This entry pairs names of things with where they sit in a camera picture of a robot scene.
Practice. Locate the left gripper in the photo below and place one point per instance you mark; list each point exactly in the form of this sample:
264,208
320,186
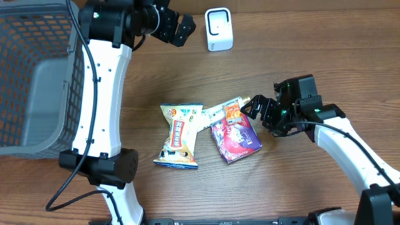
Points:
167,34

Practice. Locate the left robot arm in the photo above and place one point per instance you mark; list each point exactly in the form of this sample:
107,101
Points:
107,30

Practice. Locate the grey plastic shopping basket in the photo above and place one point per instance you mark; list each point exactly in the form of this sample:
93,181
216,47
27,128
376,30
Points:
41,78

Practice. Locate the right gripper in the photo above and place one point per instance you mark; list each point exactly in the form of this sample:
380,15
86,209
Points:
267,104

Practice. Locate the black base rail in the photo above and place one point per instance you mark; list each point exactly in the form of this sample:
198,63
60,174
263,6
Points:
225,222

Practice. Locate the cream snack bag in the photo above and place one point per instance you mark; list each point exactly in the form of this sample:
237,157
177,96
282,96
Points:
178,149

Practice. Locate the white barcode scanner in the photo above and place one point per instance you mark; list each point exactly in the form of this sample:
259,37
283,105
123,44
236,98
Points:
219,29

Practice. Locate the red purple liners pack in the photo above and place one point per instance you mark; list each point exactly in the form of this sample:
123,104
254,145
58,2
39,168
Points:
235,141

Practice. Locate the white conditioner tube gold cap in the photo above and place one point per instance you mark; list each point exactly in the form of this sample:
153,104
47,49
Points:
216,113

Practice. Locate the orange snack packet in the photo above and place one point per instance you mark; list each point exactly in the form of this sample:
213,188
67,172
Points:
233,113

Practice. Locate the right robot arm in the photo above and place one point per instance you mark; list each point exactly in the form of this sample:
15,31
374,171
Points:
298,108

